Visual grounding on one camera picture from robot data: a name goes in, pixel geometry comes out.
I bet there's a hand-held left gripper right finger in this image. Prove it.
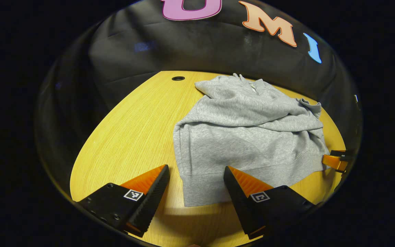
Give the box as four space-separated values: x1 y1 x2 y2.
223 166 316 240

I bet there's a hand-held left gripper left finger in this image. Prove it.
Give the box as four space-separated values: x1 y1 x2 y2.
77 164 170 238

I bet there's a grey sweatshirt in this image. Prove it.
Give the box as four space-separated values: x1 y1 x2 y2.
173 73 331 208

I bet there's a black backdrop cloth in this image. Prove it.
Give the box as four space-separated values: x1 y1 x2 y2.
35 0 362 165

